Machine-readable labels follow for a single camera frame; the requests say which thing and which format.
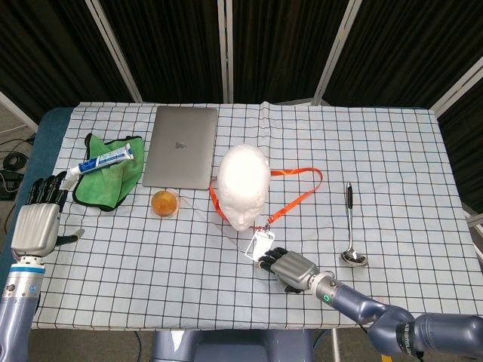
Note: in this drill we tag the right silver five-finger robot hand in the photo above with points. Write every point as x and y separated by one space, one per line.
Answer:
294 269

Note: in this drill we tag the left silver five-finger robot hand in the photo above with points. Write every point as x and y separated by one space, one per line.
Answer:
35 226

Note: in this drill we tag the clear badge holder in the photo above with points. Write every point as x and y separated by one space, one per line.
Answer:
260 241

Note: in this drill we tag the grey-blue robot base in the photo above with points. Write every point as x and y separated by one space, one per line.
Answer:
234 347

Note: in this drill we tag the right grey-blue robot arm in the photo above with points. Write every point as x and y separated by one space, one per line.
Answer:
377 309

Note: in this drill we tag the white foam mannequin head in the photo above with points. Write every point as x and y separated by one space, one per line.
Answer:
243 177

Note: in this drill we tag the black power adapter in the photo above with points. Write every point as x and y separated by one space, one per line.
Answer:
9 184

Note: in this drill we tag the blue padded table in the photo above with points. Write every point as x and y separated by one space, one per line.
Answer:
45 151

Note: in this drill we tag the green microfibre cloth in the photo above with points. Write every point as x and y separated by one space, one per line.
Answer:
109 184

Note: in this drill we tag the white table leg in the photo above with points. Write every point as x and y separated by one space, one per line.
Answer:
336 345

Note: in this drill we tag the white blue toothpaste tube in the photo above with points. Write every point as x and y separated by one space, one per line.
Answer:
105 159

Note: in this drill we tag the white black checked tablecloth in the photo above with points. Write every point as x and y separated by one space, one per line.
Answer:
151 264

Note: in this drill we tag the clear cup with orange jelly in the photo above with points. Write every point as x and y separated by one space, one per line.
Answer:
165 203

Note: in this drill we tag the grey closed laptop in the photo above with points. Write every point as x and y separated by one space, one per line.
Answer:
181 151

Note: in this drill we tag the black pleated screen panel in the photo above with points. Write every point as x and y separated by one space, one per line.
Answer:
170 49
407 49
468 151
49 49
279 49

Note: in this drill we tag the white screen frame post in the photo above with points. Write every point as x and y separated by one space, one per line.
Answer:
336 53
458 88
225 53
19 109
113 53

